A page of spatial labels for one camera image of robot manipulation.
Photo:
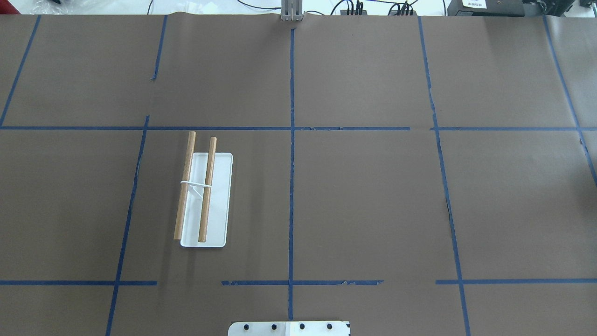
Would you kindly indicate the short wooden rack bar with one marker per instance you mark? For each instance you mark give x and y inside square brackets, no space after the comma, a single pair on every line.
[207,190]

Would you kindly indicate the grey aluminium frame post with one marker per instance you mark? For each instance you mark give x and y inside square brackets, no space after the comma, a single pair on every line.
[292,10]

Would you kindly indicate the tall wooden rack bar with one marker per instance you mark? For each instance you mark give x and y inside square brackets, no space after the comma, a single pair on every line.
[180,214]

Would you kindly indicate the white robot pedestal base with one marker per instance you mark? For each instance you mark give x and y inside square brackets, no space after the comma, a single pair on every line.
[290,328]

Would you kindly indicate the white rack base tray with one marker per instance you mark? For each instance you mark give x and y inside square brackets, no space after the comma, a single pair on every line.
[218,210]

